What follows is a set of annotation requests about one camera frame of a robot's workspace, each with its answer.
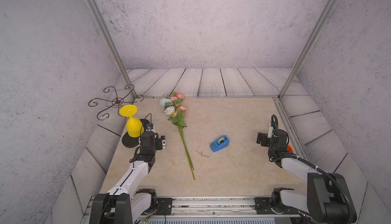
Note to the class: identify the aluminium frame post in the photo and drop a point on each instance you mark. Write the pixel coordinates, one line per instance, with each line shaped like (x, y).
(108, 39)
(321, 21)

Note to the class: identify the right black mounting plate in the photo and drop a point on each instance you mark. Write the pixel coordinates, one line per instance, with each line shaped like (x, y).
(264, 206)

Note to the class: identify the black mounting plate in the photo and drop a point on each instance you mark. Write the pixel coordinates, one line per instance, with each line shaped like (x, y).
(264, 206)
(160, 206)

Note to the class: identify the artificial flower bouquet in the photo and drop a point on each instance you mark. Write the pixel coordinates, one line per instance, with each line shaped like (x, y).
(176, 112)

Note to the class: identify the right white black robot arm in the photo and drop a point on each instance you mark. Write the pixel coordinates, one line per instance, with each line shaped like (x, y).
(327, 198)

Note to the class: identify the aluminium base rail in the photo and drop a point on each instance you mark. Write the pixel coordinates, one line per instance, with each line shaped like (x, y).
(188, 207)

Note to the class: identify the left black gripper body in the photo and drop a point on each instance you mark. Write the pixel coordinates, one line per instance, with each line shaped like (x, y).
(158, 144)

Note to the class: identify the wrought iron scroll stand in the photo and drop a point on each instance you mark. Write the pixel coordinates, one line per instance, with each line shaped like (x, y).
(120, 98)

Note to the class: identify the right aluminium frame post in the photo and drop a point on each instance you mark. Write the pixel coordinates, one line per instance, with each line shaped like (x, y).
(321, 21)

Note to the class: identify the black oval tray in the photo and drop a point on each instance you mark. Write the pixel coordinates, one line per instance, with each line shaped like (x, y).
(130, 142)

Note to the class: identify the orange plastic bowl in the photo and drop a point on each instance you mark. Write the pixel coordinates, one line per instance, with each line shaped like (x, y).
(289, 148)

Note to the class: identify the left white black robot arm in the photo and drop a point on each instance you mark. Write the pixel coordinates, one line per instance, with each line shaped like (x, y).
(124, 203)

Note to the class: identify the blue tape dispenser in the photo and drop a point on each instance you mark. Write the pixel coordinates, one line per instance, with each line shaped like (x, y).
(219, 144)

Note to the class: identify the left aluminium frame post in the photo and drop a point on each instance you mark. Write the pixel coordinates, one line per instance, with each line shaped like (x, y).
(108, 39)

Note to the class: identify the yellow plastic goblet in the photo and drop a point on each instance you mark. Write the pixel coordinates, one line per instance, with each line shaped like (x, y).
(134, 125)

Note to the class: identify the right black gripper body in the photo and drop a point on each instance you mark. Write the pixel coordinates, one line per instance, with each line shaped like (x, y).
(266, 142)

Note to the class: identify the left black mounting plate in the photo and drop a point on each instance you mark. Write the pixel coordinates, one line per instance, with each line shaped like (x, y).
(160, 206)

